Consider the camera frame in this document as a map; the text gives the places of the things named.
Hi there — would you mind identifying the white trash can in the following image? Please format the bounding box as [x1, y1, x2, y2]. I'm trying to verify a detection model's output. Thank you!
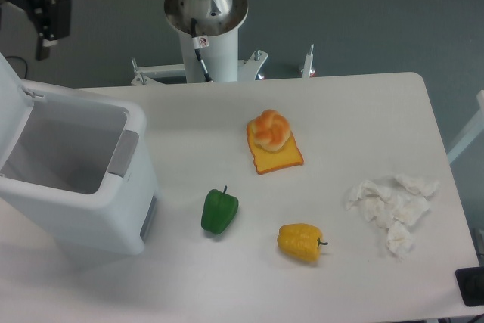
[1, 60, 159, 255]

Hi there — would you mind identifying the braided bread roll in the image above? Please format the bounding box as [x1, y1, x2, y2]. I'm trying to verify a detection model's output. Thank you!
[249, 110, 291, 152]

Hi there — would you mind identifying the green bell pepper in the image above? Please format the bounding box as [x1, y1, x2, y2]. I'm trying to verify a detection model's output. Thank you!
[200, 186, 239, 235]

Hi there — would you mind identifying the toast bread slice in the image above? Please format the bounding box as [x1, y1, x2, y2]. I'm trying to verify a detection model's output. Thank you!
[246, 120, 304, 175]

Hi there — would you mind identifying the yellow bell pepper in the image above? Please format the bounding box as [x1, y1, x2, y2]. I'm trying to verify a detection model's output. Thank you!
[277, 223, 328, 262]

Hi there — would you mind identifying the crumpled white tissue paper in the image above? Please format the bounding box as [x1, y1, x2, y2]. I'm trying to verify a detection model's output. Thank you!
[344, 173, 440, 260]

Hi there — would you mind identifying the black device at edge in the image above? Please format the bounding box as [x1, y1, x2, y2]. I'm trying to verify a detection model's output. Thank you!
[455, 266, 484, 306]

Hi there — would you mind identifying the black floor cable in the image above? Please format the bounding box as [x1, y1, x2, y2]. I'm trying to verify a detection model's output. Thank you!
[5, 55, 29, 79]

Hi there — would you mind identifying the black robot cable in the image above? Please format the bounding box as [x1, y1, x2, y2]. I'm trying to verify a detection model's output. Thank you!
[190, 17, 215, 83]

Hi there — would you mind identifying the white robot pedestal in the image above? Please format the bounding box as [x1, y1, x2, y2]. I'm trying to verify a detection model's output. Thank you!
[130, 0, 318, 86]

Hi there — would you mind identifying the white frame post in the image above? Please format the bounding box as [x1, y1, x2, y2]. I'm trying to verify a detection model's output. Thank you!
[447, 90, 483, 164]

